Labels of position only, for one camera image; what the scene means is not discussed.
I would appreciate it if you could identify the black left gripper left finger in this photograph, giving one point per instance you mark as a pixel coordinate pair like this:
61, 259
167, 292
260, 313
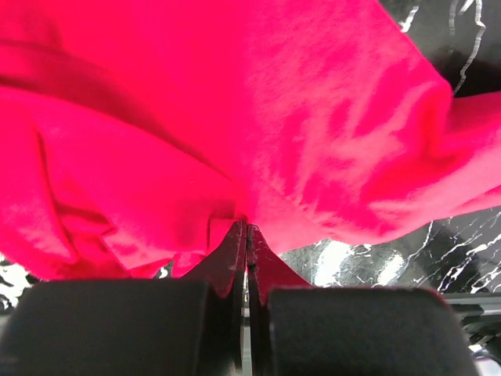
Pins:
173, 326

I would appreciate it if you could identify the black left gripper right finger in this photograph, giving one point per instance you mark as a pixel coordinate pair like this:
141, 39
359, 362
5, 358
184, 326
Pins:
298, 329

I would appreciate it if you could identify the pink red t-shirt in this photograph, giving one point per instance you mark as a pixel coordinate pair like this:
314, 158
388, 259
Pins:
219, 129

